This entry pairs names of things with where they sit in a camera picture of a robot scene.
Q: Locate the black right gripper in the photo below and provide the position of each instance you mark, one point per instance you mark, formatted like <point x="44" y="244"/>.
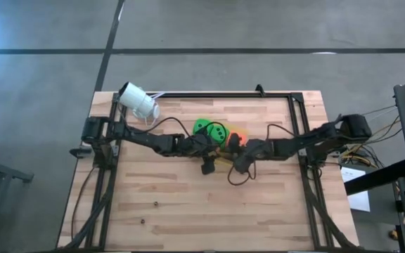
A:
<point x="237" y="144"/>

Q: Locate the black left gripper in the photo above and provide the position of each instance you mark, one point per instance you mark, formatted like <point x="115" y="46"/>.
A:
<point x="209" y="144"/>

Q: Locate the large orange foam die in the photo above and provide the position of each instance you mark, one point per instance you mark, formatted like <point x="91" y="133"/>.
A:
<point x="243" y="137"/>

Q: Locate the large green foam die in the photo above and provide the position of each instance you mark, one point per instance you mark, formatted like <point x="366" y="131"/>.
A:
<point x="220" y="135"/>
<point x="199" y="126"/>

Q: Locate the yellow translucent plastic bin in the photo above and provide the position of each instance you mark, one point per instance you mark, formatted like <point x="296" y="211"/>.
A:
<point x="223" y="161"/>

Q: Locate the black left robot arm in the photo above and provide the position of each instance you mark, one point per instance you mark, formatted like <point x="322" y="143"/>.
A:
<point x="149" y="140"/>

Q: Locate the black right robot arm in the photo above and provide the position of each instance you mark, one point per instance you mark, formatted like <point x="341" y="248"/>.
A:
<point x="304" y="142"/>

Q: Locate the white paper sheet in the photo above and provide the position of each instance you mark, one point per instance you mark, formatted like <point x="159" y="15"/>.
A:
<point x="359" y="202"/>

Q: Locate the black support beam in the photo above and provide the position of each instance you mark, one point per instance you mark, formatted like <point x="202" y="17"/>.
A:
<point x="374" y="177"/>

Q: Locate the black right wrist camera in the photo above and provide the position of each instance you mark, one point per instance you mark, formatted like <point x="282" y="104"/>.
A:
<point x="243" y="163"/>

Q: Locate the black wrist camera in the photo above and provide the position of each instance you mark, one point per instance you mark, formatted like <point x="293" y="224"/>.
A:
<point x="208" y="166"/>
<point x="243" y="163"/>

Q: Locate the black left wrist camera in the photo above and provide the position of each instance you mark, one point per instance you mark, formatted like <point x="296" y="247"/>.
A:
<point x="208" y="166"/>

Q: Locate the black aluminium table frame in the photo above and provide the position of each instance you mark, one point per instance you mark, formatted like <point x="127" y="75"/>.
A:
<point x="223" y="95"/>

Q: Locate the black clamp mount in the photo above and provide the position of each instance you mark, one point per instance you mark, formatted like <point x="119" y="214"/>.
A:
<point x="81" y="152"/>

